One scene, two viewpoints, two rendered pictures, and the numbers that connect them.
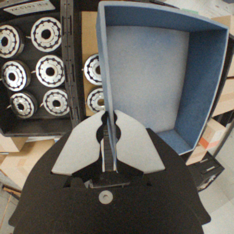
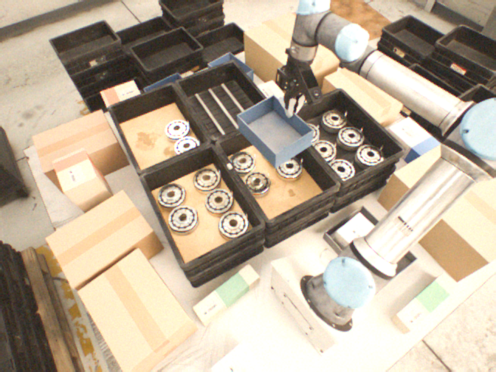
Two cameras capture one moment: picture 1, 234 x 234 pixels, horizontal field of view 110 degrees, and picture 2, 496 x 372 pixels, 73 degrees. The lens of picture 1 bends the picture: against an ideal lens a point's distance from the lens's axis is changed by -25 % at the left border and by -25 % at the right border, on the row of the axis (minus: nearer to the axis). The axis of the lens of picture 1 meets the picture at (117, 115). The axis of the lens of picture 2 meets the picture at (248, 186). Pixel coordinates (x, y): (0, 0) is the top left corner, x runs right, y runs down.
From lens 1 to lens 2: 100 cm
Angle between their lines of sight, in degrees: 24
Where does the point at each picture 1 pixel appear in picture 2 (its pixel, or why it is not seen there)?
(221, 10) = not seen: outside the picture
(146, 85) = (277, 137)
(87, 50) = (306, 177)
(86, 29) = (317, 190)
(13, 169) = (325, 53)
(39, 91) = (325, 136)
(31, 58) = (344, 155)
